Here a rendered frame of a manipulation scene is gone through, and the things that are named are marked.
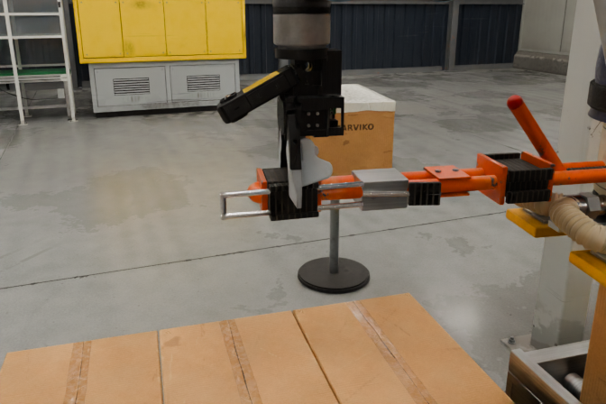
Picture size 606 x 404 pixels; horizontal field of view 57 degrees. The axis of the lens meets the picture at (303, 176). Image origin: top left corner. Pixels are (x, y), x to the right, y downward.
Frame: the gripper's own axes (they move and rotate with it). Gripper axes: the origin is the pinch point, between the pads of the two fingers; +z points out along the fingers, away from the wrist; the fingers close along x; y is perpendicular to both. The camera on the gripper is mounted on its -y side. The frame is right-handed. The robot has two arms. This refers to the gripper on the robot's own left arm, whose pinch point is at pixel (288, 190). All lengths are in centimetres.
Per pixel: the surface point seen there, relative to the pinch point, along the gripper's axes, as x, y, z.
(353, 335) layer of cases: 59, 27, 65
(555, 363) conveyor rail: 33, 72, 61
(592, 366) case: 20, 72, 53
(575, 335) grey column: 103, 134, 105
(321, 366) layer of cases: 47, 15, 65
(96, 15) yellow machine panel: 696, -141, -10
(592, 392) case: 19, 72, 59
